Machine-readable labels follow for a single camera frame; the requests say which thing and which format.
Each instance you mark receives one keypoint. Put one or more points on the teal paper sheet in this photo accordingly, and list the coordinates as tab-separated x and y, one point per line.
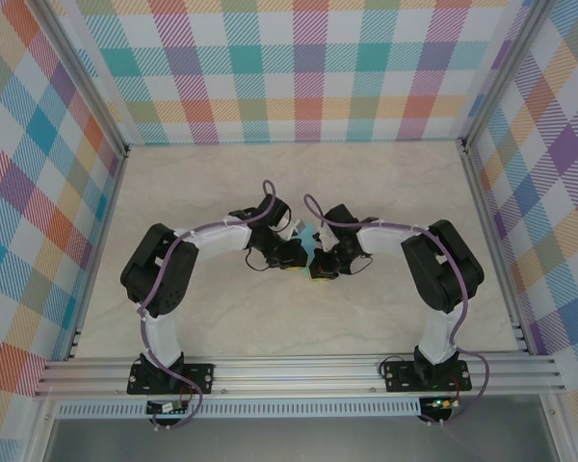
309	238

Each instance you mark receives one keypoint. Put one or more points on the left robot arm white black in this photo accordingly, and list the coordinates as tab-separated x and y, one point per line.
159	274

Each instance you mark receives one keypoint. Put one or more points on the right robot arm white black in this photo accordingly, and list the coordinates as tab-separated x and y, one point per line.
443	269

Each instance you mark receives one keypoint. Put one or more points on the grey metal panel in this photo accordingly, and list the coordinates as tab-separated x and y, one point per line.
294	440

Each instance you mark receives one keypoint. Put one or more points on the small circuit board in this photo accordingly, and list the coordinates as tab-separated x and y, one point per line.
440	403
161	408

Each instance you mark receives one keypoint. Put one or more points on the long aluminium mounting rail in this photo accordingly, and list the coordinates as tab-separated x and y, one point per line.
294	375

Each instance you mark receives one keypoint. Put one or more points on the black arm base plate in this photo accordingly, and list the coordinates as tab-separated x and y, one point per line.
397	377
204	373

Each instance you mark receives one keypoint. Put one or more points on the aluminium side rail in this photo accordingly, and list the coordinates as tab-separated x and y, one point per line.
111	202
481	202

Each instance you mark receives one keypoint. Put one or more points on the aluminium frame post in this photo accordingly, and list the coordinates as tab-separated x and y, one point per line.
79	67
503	72

